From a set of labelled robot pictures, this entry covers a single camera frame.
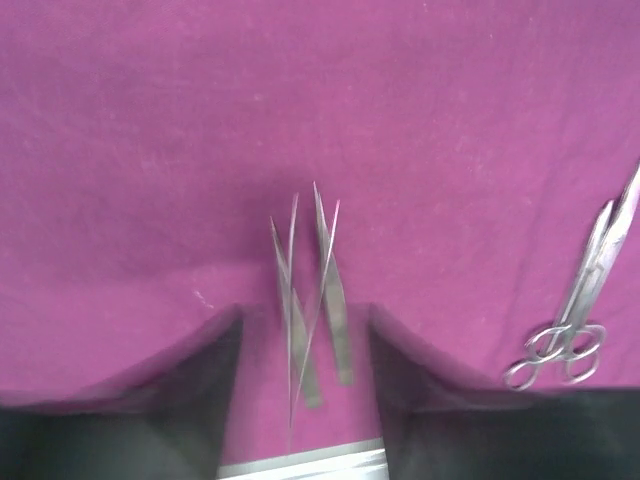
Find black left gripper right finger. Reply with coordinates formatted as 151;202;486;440
368;304;639;479

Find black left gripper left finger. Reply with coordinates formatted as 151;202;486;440
1;305;244;479

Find thin pointed steel tweezers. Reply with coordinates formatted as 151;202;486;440
282;197;333;426

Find steel needle holder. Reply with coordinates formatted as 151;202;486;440
524;159;640;384

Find steel forceps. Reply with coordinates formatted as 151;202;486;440
313;183;353;385

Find purple cloth wrap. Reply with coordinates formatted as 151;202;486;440
1;1;639;463

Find steel surgical scissors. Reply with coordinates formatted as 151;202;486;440
503;200;613;391

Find aluminium front rail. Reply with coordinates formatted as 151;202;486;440
219;438;389;480

